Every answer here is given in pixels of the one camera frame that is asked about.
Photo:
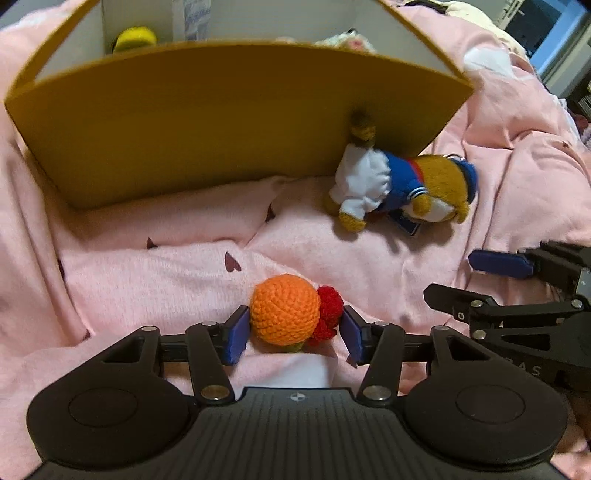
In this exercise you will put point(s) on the white plush toy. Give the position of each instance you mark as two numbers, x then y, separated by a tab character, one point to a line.
351	42

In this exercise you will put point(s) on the yellow plush toy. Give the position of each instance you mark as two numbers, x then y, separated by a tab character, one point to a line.
136	39

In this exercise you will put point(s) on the orange crochet toy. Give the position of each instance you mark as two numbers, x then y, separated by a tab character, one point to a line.
284	309

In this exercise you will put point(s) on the pink printed blanket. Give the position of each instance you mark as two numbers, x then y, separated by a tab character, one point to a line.
138	240

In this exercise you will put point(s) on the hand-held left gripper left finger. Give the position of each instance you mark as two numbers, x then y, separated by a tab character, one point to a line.
236	334

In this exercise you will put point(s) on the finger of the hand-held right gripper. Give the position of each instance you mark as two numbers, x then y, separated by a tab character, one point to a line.
461	302
501	263

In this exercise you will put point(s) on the cream cloth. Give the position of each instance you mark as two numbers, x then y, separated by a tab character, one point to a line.
475	11

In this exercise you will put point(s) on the brown sailor plush toy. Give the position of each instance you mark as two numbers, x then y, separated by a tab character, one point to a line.
364	180

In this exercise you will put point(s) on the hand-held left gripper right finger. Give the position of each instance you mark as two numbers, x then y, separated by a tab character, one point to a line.
352	334

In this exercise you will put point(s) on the clear plastic packet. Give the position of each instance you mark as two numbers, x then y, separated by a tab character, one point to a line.
191	21

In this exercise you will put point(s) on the window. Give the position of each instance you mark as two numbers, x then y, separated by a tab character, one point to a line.
540	27

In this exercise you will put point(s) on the yellow cardboard box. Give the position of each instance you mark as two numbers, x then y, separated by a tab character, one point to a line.
207	115

